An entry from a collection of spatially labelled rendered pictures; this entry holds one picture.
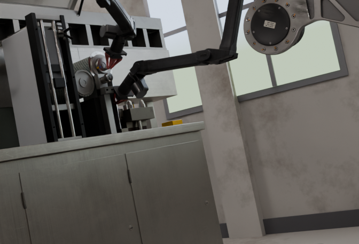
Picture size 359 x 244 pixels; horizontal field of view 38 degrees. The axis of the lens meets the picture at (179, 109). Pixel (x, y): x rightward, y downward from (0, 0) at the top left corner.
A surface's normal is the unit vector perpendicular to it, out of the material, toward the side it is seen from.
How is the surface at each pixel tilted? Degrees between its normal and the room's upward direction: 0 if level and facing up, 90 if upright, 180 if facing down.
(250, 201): 90
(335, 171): 90
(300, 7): 90
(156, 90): 90
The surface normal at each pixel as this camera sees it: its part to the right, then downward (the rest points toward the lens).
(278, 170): -0.55, 0.04
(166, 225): 0.73, -0.20
